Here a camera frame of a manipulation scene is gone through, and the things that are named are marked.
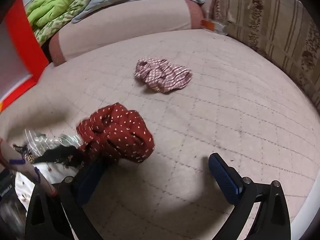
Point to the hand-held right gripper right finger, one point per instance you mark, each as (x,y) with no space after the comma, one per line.
(222,177)

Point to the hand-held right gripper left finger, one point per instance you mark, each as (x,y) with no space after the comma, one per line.
(87,180)

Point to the red polka dot scrunchie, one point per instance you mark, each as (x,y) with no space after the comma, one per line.
(120,135)

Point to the red bordered white tray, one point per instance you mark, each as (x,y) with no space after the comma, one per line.
(25,42)

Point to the beige stick with blue marks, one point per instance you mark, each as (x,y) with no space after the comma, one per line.
(27,170)

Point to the clear plastic bag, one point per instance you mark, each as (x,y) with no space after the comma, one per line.
(50,140)

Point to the pink striped scrunchie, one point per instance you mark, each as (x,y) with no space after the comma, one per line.
(162,76)

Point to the clear bottle with orange label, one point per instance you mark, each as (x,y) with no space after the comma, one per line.
(215,26)

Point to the pink pillow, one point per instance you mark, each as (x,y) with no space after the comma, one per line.
(125,22)

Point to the striped floral cushion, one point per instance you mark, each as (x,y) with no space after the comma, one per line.
(270,17)

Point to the green quilt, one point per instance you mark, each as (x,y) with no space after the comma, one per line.
(45,12)

